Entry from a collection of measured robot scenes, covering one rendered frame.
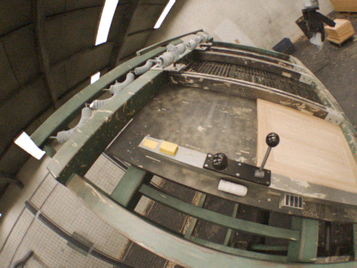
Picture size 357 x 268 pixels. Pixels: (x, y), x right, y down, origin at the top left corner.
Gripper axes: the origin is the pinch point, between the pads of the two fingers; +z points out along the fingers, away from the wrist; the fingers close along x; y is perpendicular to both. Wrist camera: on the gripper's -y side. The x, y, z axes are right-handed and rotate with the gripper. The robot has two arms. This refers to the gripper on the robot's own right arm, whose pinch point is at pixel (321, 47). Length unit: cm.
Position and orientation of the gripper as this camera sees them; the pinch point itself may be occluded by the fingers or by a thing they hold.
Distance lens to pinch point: 90.0
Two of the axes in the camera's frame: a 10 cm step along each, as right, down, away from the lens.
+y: -8.2, 0.5, 5.8
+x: -3.9, 6.9, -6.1
